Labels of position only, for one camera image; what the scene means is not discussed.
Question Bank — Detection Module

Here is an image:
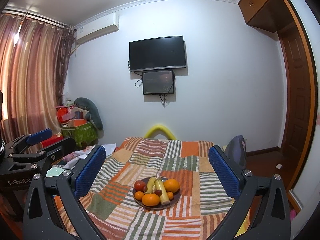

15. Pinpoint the red tomato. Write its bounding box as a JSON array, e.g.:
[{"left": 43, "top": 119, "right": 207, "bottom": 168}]
[{"left": 134, "top": 180, "right": 146, "bottom": 191}]

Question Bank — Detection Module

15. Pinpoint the small mandarin orange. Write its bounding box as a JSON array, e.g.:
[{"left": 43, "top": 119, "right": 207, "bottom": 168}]
[{"left": 134, "top": 191, "right": 144, "bottom": 201}]

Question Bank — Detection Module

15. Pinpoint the large orange with sticker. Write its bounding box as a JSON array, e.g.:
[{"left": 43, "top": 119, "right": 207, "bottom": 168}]
[{"left": 141, "top": 193, "right": 160, "bottom": 207}]

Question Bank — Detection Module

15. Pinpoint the dark red grape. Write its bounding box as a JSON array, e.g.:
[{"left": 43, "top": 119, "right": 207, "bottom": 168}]
[
  {"left": 143, "top": 185, "right": 148, "bottom": 193},
  {"left": 155, "top": 190, "right": 162, "bottom": 196}
]

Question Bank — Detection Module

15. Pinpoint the green storage box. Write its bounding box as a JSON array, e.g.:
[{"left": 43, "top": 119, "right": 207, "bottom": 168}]
[{"left": 61, "top": 122, "right": 98, "bottom": 150}]

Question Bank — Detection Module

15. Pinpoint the grey neck pillow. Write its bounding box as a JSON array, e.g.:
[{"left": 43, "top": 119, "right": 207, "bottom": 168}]
[{"left": 74, "top": 98, "right": 103, "bottom": 131}]

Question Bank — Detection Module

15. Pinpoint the patchwork striped bedspread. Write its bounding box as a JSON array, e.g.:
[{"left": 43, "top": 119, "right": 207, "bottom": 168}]
[{"left": 80, "top": 137, "right": 234, "bottom": 239}]

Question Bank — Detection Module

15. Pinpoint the dark blue bag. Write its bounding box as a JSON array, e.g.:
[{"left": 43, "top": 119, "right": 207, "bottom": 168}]
[{"left": 224, "top": 135, "right": 247, "bottom": 170}]

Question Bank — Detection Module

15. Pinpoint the pink striped curtain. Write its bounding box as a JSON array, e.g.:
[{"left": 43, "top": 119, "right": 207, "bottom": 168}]
[{"left": 1, "top": 14, "right": 75, "bottom": 142}]

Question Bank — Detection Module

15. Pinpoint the dark purple plate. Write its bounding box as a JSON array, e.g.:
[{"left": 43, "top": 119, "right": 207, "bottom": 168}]
[{"left": 133, "top": 177, "right": 181, "bottom": 210}]

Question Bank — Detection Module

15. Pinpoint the white air conditioner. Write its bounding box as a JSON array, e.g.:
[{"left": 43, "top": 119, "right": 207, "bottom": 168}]
[{"left": 76, "top": 12, "right": 119, "bottom": 44}]

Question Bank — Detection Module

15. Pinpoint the brown wooden door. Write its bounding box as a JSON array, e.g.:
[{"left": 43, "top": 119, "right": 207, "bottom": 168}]
[{"left": 278, "top": 22, "right": 316, "bottom": 191}]

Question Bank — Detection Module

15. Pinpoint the wooden overhead cabinet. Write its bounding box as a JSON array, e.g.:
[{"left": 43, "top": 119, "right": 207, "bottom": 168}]
[{"left": 238, "top": 0, "right": 293, "bottom": 33}]

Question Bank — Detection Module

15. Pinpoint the yellow foam ring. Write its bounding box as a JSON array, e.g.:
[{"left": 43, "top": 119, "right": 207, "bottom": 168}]
[{"left": 143, "top": 123, "right": 177, "bottom": 140}]

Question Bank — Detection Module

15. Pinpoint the small black wall monitor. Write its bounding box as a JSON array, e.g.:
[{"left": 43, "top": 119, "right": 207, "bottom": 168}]
[{"left": 142, "top": 70, "right": 175, "bottom": 95}]

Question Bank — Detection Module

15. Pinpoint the black wall television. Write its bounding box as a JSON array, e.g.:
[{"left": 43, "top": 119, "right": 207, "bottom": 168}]
[{"left": 129, "top": 35, "right": 187, "bottom": 72}]

